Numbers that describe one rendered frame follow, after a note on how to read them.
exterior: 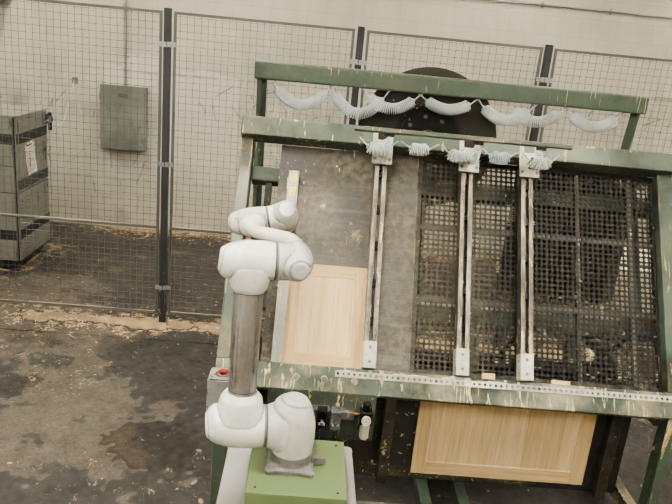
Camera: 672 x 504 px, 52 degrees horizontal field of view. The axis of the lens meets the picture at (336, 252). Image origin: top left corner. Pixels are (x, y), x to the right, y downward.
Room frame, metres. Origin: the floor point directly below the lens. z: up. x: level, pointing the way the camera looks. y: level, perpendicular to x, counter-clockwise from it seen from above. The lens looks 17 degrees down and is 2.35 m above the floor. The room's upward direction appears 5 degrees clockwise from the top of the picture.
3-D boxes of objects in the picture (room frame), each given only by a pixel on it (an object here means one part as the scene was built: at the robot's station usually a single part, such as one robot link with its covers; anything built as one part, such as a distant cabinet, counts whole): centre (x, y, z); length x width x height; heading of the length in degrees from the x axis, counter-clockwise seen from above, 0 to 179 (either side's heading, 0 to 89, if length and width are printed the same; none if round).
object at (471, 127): (4.00, -0.46, 1.85); 0.80 x 0.06 x 0.80; 92
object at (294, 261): (2.28, 0.14, 1.60); 0.18 x 0.14 x 0.13; 10
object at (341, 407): (2.78, 0.00, 0.69); 0.50 x 0.14 x 0.24; 92
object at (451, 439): (3.14, -0.94, 0.53); 0.90 x 0.02 x 0.55; 92
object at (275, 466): (2.25, 0.08, 0.86); 0.22 x 0.18 x 0.06; 93
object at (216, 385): (2.70, 0.43, 0.84); 0.12 x 0.12 x 0.18; 2
